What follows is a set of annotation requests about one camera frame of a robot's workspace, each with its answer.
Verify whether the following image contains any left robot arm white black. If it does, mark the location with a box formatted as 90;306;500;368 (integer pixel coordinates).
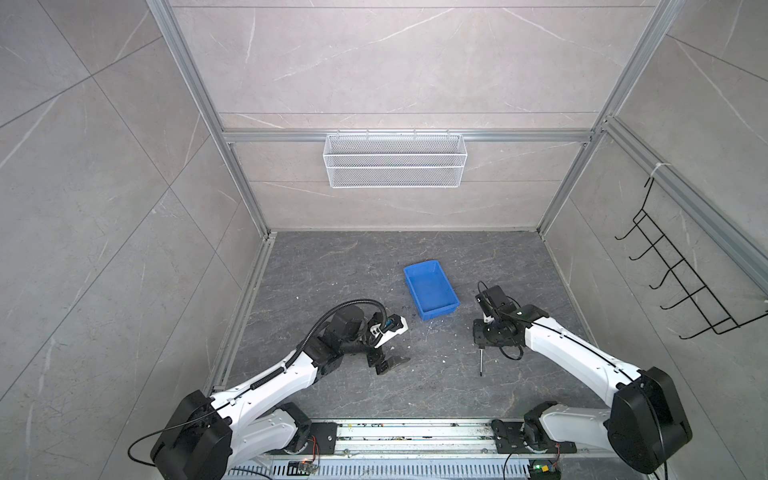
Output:
143;299;408;479

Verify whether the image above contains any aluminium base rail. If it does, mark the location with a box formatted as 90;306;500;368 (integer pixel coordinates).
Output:
239;418;661;461

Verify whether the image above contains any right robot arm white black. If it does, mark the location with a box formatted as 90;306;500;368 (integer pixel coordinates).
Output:
472;282;693;474

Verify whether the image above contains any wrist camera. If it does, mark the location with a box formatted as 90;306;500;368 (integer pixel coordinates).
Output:
369;314;409;348
478;285;516;316

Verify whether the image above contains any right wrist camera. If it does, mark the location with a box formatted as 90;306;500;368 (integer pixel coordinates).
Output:
478;285;516;316

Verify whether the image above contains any blue plastic bin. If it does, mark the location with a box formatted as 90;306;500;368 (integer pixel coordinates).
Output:
404;260;460;321

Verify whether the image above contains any black wire hook rack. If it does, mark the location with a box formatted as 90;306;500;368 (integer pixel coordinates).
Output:
614;178;767;340

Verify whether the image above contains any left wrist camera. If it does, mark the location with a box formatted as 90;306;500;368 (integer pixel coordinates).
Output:
369;314;409;348

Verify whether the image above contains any white wire mesh basket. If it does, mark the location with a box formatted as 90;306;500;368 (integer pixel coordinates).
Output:
323;133;468;189

